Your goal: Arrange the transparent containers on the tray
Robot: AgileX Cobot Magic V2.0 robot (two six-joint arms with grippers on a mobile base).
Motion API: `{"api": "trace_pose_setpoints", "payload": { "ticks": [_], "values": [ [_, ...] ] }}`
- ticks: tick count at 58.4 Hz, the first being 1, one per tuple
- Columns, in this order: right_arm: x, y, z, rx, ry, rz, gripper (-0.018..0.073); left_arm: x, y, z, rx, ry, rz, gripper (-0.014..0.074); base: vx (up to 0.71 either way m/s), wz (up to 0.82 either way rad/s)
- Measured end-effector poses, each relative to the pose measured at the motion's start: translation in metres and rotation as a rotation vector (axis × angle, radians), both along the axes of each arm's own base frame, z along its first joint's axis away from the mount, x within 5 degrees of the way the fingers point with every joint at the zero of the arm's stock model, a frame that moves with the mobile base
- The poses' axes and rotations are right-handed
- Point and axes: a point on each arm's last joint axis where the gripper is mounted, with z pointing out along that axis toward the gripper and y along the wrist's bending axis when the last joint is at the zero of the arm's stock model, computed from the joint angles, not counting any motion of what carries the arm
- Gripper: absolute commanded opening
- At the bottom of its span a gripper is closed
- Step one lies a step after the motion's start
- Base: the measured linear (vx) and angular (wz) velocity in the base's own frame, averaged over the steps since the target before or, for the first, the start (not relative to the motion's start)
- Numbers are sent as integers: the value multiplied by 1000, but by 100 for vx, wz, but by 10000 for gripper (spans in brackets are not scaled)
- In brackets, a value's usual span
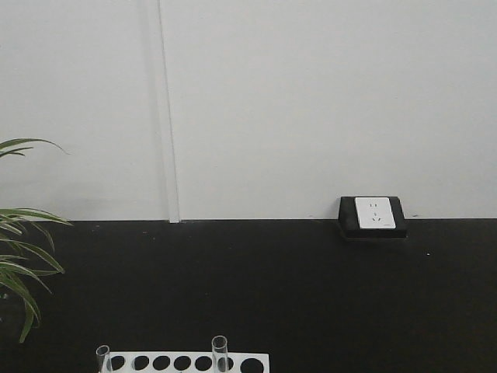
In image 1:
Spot black socket housing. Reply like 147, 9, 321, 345
339, 196, 407, 240

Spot right glass test tube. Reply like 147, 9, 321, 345
211, 335, 229, 373

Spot glass test tube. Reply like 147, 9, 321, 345
211, 335, 229, 373
96, 345, 113, 373

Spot white test tube rack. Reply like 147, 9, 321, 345
110, 351, 270, 373

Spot left glass test tube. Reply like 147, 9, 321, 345
96, 345, 113, 373

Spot white wall socket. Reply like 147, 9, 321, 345
354, 197, 396, 229

